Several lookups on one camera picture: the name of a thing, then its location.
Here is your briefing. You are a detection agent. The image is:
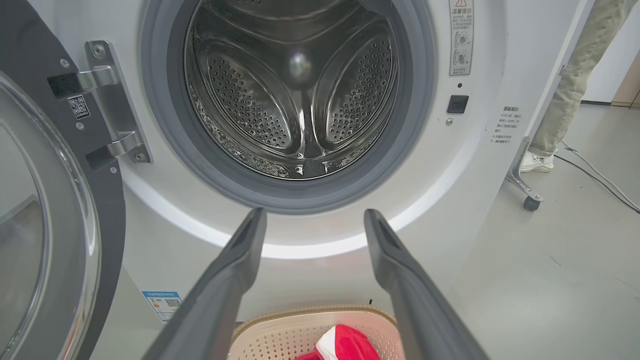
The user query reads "washing machine door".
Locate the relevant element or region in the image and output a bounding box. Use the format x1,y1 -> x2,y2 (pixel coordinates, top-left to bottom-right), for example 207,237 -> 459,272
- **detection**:
0,0 -> 126,360

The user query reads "cream perforated laundry basket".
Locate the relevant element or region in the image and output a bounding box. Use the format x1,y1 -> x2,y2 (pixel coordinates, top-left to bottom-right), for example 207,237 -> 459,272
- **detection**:
227,305 -> 406,360

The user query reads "perforated stainless steel drum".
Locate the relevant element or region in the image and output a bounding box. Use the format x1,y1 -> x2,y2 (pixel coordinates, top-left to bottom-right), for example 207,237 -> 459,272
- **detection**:
184,0 -> 401,181

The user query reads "blue energy label sticker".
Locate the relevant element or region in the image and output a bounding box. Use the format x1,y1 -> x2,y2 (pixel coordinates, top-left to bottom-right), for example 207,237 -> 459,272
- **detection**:
141,291 -> 183,323

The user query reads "white warning sticker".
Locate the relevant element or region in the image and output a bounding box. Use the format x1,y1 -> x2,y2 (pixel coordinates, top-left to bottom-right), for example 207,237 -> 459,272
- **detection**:
448,0 -> 474,77

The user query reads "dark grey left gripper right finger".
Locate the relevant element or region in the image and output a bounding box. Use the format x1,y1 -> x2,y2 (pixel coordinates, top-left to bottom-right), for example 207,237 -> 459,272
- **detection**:
363,209 -> 491,360

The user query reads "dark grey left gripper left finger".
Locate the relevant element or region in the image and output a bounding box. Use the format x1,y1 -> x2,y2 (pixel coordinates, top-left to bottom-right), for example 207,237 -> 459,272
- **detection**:
142,207 -> 268,360

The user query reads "grey floor cable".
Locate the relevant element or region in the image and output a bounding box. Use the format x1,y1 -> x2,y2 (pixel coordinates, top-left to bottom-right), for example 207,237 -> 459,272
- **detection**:
561,140 -> 640,210

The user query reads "beige wooden furniture panel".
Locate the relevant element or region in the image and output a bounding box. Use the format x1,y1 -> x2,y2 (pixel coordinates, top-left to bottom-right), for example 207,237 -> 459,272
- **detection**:
611,64 -> 640,110

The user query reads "beige trouser leg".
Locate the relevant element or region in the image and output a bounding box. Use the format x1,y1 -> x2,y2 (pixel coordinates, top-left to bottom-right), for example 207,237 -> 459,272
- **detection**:
527,0 -> 638,157

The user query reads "white sneaker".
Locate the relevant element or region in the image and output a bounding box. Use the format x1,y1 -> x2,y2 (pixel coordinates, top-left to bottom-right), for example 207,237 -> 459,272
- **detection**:
520,150 -> 557,174

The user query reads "small black text label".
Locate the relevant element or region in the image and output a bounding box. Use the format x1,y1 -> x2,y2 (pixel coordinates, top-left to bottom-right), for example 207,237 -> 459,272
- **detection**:
491,105 -> 523,146

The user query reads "grey metal frame leg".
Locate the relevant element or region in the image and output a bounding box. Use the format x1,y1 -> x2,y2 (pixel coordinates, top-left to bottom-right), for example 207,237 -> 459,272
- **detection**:
506,0 -> 597,201

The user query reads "black floor cable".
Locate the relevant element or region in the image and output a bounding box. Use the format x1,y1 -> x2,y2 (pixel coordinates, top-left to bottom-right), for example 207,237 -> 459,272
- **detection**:
554,154 -> 640,215

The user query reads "white front-load washing machine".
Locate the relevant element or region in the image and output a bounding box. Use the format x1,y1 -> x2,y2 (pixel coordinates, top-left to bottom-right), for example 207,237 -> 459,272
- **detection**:
27,0 -> 583,360

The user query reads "small QR code sticker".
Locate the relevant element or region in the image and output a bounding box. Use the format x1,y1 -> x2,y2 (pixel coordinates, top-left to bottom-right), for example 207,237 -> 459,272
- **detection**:
67,95 -> 92,120

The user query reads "silver metal door hinge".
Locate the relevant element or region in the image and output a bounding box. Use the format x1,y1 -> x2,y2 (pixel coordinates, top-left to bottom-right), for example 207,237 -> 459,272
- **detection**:
47,40 -> 152,171

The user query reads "red and white garment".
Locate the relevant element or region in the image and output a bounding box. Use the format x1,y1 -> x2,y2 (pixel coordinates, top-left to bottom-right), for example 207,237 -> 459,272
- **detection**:
295,324 -> 382,360

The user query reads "black door latch socket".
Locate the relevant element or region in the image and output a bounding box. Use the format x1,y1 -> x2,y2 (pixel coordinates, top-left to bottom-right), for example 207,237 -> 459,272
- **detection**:
446,94 -> 470,114

